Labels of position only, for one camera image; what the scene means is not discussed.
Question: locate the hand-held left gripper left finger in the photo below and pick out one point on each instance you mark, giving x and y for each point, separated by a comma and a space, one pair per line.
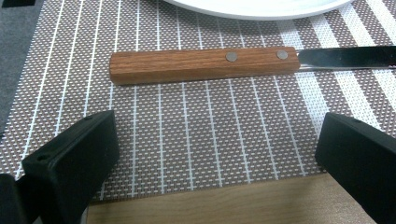
74, 161

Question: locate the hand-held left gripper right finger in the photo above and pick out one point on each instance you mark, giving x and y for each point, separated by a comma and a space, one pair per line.
361, 155

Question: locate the grey felt mat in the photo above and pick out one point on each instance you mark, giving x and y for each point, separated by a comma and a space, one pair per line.
14, 53

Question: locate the brown striped woven placemat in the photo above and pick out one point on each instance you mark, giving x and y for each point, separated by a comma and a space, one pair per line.
199, 130

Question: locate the white plate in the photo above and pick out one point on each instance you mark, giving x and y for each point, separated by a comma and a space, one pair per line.
258, 7

